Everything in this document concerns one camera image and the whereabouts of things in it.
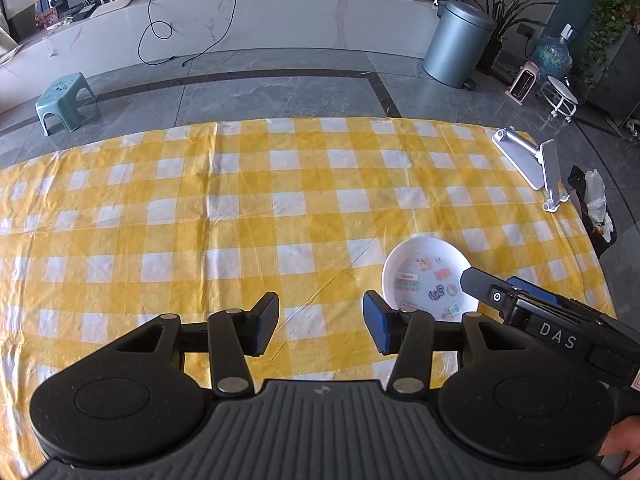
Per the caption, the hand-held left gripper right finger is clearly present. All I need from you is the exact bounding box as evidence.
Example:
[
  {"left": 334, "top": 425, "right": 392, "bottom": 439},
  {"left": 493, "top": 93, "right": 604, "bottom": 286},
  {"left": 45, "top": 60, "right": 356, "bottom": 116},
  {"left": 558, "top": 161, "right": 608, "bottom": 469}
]
[{"left": 363, "top": 290, "right": 511, "bottom": 396}]

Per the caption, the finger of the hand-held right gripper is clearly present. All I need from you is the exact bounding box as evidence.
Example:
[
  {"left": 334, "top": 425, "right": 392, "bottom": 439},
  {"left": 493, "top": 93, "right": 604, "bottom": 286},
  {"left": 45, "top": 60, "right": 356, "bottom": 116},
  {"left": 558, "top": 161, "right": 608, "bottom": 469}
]
[
  {"left": 505, "top": 276, "right": 563, "bottom": 306},
  {"left": 459, "top": 266, "right": 517, "bottom": 318}
]

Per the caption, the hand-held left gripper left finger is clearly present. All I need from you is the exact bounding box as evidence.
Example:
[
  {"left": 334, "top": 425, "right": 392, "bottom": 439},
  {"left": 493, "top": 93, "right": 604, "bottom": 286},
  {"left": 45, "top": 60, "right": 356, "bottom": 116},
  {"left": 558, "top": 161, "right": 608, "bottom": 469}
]
[{"left": 114, "top": 291, "right": 279, "bottom": 397}]

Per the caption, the small white sticker plate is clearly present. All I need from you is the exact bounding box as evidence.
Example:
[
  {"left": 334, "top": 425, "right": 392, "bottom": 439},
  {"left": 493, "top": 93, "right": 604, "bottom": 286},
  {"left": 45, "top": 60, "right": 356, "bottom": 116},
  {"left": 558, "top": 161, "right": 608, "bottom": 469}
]
[{"left": 381, "top": 237, "right": 480, "bottom": 322}]

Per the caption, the person's right hand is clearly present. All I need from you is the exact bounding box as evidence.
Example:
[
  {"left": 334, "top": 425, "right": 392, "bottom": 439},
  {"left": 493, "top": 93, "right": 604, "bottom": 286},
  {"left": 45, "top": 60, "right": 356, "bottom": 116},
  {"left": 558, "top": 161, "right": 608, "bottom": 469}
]
[{"left": 599, "top": 417, "right": 640, "bottom": 478}]

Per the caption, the black bag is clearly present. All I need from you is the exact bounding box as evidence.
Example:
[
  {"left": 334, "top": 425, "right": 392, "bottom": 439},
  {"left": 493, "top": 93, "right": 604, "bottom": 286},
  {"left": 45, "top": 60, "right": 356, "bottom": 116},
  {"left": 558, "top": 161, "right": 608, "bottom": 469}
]
[{"left": 567, "top": 165, "right": 618, "bottom": 248}]

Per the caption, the white folding phone stand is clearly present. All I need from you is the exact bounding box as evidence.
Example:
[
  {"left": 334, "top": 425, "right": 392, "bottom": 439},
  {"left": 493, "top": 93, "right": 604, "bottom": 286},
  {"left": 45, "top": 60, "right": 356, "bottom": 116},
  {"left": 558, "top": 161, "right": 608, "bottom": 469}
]
[{"left": 492, "top": 126, "right": 571, "bottom": 212}]

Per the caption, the yellow checkered tablecloth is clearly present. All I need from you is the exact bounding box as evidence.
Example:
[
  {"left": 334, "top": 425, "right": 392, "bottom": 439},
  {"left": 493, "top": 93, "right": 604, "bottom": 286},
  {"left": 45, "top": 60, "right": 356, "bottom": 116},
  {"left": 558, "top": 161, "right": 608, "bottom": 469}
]
[{"left": 0, "top": 117, "right": 621, "bottom": 471}]

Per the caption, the pink small heater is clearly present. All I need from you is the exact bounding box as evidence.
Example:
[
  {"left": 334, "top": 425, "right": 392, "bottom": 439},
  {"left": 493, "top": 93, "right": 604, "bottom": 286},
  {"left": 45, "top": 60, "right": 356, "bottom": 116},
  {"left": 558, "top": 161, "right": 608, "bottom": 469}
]
[{"left": 506, "top": 61, "right": 540, "bottom": 103}]

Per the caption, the blue water jug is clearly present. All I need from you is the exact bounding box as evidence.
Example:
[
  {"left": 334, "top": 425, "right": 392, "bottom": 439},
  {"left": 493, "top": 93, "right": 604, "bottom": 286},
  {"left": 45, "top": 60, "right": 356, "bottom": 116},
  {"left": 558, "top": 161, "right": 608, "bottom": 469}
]
[{"left": 535, "top": 24, "right": 575, "bottom": 78}]

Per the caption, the grey cabinet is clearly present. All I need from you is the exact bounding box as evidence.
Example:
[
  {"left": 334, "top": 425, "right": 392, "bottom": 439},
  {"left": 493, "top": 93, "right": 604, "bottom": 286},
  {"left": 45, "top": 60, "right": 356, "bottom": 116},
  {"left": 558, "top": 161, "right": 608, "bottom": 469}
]
[{"left": 587, "top": 25, "right": 640, "bottom": 121}]

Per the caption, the potted long leaf plant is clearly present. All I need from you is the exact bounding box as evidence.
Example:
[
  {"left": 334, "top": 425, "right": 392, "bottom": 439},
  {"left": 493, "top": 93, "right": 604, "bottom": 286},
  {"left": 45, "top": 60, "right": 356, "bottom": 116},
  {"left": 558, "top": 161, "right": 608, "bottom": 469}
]
[{"left": 470, "top": 0, "right": 558, "bottom": 73}]

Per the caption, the grey metal trash can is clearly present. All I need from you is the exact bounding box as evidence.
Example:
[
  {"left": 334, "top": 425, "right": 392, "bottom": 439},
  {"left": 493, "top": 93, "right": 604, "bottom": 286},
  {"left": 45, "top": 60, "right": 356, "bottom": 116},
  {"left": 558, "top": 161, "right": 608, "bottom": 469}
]
[{"left": 422, "top": 0, "right": 496, "bottom": 88}]

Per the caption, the green ivy plant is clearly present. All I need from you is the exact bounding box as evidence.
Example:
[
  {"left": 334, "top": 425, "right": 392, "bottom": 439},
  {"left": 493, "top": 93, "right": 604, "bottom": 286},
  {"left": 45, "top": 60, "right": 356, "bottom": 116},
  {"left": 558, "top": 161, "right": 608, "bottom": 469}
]
[{"left": 575, "top": 0, "right": 640, "bottom": 101}]

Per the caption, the teal plastic stool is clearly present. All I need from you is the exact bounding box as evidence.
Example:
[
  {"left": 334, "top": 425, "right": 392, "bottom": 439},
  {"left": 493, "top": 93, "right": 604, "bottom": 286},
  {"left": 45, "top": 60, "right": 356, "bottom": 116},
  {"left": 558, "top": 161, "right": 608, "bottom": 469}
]
[{"left": 35, "top": 73, "right": 98, "bottom": 137}]

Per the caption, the white round wire stand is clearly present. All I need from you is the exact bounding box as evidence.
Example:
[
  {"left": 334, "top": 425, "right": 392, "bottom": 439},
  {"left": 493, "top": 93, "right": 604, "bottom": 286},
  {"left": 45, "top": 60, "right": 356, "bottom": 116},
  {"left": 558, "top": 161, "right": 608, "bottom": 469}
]
[{"left": 539, "top": 75, "right": 580, "bottom": 123}]

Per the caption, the black floor cable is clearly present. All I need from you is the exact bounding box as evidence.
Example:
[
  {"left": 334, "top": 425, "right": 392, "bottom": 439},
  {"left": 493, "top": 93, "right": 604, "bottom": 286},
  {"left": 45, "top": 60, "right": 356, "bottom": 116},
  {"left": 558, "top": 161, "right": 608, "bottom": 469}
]
[{"left": 137, "top": 0, "right": 238, "bottom": 67}]

